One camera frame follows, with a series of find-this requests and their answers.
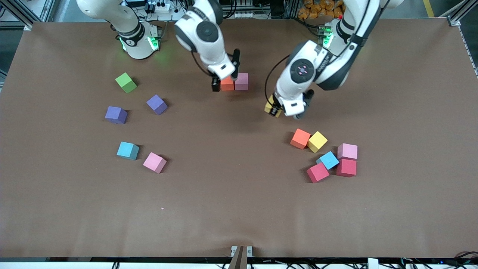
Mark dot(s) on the green foam cube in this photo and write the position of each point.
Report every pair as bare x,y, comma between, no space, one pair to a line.
126,82

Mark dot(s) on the pink foam cube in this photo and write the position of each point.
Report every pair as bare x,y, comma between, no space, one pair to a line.
347,151
241,81
155,163

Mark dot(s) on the aluminium frame profile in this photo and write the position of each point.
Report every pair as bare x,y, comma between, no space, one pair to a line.
461,13
22,15

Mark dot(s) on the teal foam cube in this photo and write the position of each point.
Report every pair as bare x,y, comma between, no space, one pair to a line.
127,150

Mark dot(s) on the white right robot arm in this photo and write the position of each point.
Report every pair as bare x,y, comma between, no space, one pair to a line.
138,50

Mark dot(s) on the light blue foam cube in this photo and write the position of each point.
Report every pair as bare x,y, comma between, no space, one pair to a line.
328,160

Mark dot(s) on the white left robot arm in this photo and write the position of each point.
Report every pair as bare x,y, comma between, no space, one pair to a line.
358,22

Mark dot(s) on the aluminium table edge rail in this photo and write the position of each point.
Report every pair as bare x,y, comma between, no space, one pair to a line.
468,48

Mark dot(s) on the yellow foam cube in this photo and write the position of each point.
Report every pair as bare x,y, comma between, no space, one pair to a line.
317,141
269,102

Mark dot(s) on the pile of orange packets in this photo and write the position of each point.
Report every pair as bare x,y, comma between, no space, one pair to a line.
317,9

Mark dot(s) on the metal bracket with brown post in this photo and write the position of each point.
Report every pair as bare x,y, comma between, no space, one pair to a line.
241,256

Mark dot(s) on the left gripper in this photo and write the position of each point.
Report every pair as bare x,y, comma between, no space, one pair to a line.
273,105

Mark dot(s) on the red foam cube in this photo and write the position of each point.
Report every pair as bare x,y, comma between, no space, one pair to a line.
346,167
317,172

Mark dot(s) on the white power strip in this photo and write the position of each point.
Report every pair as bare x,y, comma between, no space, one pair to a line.
161,6
243,15

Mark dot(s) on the orange foam cube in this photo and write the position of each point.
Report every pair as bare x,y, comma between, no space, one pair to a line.
300,138
227,84

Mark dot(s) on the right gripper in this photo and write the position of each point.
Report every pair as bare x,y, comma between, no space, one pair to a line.
216,83

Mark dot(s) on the purple foam cube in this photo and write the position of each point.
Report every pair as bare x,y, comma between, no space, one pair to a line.
115,115
157,104

